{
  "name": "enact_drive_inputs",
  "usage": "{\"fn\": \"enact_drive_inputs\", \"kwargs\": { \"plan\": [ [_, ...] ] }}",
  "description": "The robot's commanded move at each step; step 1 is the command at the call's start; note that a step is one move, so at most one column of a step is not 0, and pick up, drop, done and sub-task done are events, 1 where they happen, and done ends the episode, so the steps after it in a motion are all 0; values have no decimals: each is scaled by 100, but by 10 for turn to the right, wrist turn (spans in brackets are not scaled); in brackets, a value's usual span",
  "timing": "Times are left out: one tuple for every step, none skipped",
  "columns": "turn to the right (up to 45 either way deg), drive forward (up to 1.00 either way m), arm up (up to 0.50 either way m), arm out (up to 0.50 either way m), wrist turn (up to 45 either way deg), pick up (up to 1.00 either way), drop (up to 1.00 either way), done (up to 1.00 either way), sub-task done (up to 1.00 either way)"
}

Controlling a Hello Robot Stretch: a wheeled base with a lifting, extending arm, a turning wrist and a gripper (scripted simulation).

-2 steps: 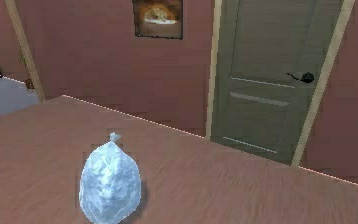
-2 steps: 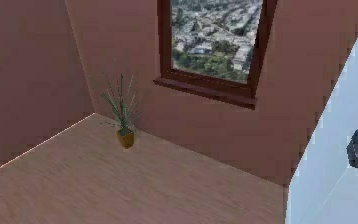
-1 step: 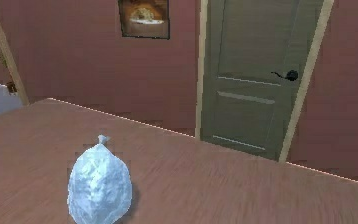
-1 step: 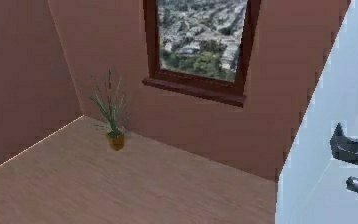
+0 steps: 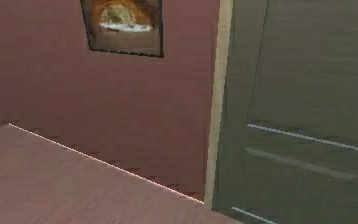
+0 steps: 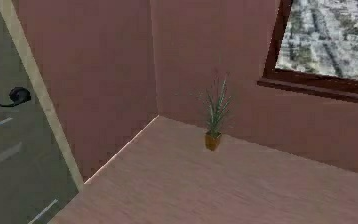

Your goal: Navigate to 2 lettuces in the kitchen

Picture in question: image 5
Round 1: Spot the grey-green panelled room door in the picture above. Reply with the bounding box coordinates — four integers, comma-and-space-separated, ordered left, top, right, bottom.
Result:
212, 0, 358, 224

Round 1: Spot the dark framed brown picture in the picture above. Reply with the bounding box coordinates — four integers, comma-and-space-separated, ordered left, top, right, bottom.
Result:
79, 0, 165, 59

